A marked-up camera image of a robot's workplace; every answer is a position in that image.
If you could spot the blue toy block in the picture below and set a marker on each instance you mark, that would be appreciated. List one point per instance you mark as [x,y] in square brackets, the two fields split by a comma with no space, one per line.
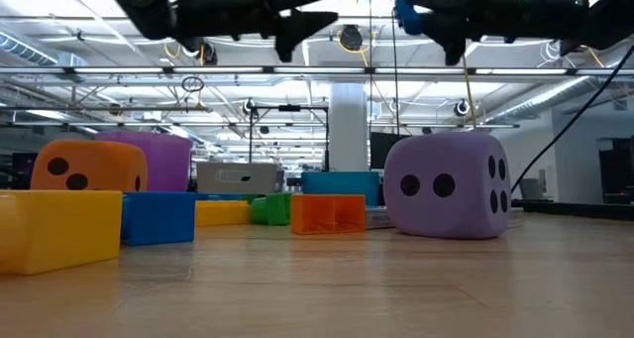
[408,16]
[218,196]

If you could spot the orange foam die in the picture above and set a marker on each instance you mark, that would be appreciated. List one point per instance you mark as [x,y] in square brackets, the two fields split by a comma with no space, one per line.
[99,164]

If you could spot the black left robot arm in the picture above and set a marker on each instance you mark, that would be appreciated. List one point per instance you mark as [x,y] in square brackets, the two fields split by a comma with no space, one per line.
[134,6]

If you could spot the grey overhead beam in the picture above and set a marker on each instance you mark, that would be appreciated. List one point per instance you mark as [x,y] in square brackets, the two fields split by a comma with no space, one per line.
[198,71]

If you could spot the white building pillar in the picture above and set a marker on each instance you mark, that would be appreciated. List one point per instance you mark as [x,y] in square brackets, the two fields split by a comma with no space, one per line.
[349,130]

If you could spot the black monitor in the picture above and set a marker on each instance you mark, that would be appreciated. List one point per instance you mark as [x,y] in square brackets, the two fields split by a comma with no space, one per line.
[381,149]

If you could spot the light grey plastic bin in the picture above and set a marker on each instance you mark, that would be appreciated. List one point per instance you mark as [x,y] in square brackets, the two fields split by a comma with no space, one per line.
[262,177]

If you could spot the purple pumpkin-face bucket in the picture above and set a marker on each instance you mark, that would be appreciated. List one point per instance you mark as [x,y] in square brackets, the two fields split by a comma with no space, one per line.
[168,159]

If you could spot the teal plastic bin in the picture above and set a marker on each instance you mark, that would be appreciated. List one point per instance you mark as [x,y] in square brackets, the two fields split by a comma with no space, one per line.
[342,187]

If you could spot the distant grey waste bin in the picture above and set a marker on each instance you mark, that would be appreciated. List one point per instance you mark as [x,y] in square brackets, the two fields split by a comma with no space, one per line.
[531,189]

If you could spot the green toy block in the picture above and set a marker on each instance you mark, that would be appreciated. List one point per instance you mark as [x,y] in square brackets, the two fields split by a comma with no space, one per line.
[272,209]

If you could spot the orange wedge block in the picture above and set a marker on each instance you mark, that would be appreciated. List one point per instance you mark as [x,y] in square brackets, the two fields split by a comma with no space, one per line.
[327,214]

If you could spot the black cabinet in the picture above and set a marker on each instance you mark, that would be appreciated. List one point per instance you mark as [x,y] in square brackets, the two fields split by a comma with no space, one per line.
[616,169]

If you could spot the blue-backed card box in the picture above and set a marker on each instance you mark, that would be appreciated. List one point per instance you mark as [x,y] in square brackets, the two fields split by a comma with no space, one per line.
[376,218]

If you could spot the yellow flat block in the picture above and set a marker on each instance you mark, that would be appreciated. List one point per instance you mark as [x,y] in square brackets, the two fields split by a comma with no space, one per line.
[223,214]

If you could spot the blue toy brick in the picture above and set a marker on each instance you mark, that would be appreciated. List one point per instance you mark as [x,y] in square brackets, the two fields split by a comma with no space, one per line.
[158,219]

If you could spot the yellow toy brick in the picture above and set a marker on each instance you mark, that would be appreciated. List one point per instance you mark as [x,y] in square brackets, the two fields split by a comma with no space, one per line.
[59,229]

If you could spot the black stand frame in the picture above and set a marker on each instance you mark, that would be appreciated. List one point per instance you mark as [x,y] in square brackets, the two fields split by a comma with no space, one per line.
[289,108]

